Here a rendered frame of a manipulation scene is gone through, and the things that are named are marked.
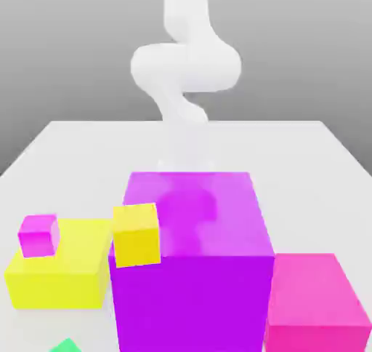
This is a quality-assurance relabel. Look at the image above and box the small yellow cube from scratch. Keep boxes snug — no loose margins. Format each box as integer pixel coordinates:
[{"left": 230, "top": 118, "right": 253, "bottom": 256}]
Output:
[{"left": 112, "top": 202, "right": 161, "bottom": 268}]

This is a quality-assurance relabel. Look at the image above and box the small magenta cube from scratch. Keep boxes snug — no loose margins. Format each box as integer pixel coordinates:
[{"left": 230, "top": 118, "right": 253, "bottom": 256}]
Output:
[{"left": 17, "top": 214, "right": 61, "bottom": 259}]

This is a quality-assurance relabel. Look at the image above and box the small green cube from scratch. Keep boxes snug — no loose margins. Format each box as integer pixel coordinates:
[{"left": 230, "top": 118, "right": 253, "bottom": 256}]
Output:
[{"left": 48, "top": 337, "right": 83, "bottom": 352}]

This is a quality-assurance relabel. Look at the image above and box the large purple box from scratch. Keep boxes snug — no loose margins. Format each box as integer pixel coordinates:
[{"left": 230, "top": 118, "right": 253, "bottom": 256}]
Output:
[{"left": 108, "top": 171, "right": 276, "bottom": 352}]

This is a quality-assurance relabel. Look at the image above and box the large yellow box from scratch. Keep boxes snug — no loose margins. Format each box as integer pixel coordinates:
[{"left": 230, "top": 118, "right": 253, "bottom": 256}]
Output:
[{"left": 4, "top": 218, "right": 113, "bottom": 311}]

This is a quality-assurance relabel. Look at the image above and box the large pink box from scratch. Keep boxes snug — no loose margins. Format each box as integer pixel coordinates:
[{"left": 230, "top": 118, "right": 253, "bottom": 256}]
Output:
[{"left": 263, "top": 252, "right": 372, "bottom": 352}]

